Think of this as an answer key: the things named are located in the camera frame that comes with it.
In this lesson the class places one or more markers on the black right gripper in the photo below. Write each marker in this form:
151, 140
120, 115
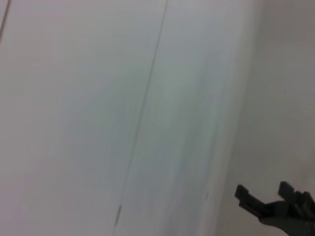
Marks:
290, 218

